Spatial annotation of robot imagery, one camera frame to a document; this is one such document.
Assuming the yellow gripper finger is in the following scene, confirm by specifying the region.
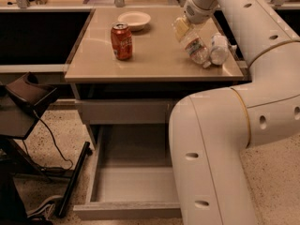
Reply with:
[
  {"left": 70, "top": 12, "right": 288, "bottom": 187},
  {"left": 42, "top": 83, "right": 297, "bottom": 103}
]
[{"left": 173, "top": 16, "right": 190, "bottom": 41}]

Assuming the clear plastic water bottle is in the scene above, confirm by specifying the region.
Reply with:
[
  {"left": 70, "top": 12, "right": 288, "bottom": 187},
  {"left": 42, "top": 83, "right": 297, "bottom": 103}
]
[{"left": 178, "top": 23, "right": 211, "bottom": 68}]

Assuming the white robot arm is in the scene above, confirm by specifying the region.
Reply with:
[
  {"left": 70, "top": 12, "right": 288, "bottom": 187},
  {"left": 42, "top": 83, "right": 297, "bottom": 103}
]
[{"left": 169, "top": 0, "right": 300, "bottom": 225}]

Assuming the grey drawer cabinet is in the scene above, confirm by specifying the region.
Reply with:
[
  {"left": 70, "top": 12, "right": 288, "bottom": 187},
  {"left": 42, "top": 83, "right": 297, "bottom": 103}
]
[{"left": 65, "top": 7, "right": 245, "bottom": 143}]

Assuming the closed grey upper drawer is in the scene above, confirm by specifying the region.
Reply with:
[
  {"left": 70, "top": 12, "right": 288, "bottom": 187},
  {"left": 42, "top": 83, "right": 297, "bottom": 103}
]
[{"left": 76, "top": 99, "right": 176, "bottom": 125}]

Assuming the open grey lower drawer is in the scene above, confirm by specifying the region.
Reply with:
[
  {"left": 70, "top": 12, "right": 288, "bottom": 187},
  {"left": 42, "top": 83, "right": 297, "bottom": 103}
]
[{"left": 74, "top": 124, "right": 181, "bottom": 220}]

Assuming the white bowl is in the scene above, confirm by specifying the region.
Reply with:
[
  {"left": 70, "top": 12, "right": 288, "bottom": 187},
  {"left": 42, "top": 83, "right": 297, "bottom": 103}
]
[{"left": 118, "top": 11, "right": 151, "bottom": 32}]

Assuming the orange soda can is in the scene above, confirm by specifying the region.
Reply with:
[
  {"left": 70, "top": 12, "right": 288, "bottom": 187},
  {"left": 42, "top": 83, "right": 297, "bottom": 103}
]
[{"left": 111, "top": 22, "right": 132, "bottom": 60}]

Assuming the black stand leg bar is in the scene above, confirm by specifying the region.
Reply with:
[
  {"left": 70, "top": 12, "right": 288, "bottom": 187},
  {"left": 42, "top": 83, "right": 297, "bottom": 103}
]
[{"left": 55, "top": 142, "right": 93, "bottom": 218}]

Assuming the black device on stand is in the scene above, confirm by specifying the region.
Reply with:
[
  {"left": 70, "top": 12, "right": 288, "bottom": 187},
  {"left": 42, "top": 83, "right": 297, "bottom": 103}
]
[{"left": 5, "top": 72, "right": 59, "bottom": 116}]

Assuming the grey white sneaker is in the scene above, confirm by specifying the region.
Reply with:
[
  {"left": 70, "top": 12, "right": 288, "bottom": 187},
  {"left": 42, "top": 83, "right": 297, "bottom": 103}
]
[{"left": 26, "top": 195, "right": 63, "bottom": 219}]

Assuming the black cable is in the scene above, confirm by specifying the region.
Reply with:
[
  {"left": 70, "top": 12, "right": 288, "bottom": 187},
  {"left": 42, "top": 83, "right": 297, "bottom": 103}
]
[{"left": 22, "top": 110, "right": 75, "bottom": 174}]

